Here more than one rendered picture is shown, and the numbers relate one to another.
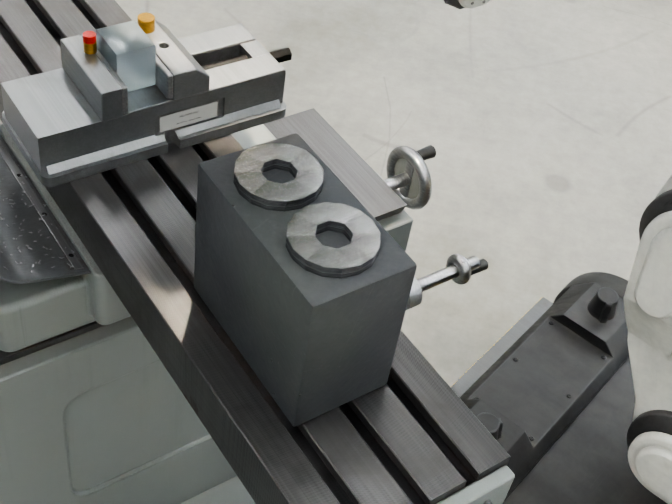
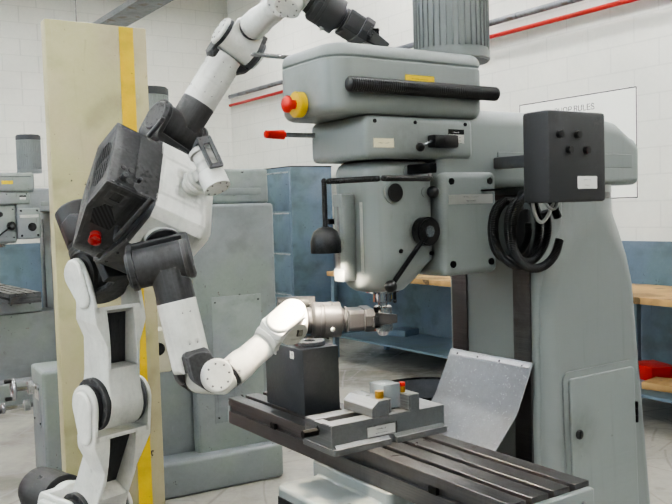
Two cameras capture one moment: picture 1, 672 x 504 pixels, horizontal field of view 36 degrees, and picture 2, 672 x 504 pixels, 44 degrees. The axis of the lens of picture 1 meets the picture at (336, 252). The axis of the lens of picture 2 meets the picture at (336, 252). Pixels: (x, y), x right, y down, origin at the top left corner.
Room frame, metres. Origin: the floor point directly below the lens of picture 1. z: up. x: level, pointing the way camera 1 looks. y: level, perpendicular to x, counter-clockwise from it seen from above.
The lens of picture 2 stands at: (3.12, 0.44, 1.52)
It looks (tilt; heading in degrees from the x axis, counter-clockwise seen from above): 3 degrees down; 187
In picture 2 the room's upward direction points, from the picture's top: 2 degrees counter-clockwise
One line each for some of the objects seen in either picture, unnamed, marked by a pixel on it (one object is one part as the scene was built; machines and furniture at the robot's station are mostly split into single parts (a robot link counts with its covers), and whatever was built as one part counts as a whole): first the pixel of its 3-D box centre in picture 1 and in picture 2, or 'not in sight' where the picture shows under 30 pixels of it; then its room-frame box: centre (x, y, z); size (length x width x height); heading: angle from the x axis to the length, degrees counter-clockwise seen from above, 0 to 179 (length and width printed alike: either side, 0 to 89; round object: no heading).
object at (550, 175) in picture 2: not in sight; (566, 157); (1.11, 0.75, 1.62); 0.20 x 0.09 x 0.21; 131
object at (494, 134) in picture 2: not in sight; (520, 152); (0.72, 0.68, 1.66); 0.80 x 0.23 x 0.20; 131
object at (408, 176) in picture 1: (392, 183); not in sight; (1.38, -0.08, 0.64); 0.16 x 0.12 x 0.12; 131
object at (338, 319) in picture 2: not in sight; (347, 319); (1.08, 0.21, 1.24); 0.13 x 0.12 x 0.10; 16
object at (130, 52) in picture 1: (126, 57); (384, 394); (1.05, 0.30, 1.05); 0.06 x 0.05 x 0.06; 40
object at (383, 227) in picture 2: not in sight; (382, 225); (1.05, 0.30, 1.47); 0.21 x 0.19 x 0.32; 41
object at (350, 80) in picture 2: not in sight; (426, 89); (1.14, 0.42, 1.79); 0.45 x 0.04 x 0.04; 131
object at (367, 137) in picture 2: not in sight; (391, 141); (1.02, 0.33, 1.68); 0.34 x 0.24 x 0.10; 131
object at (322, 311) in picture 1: (296, 272); (301, 372); (0.74, 0.04, 1.04); 0.22 x 0.12 x 0.20; 40
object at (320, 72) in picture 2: not in sight; (381, 88); (1.04, 0.31, 1.81); 0.47 x 0.26 x 0.16; 131
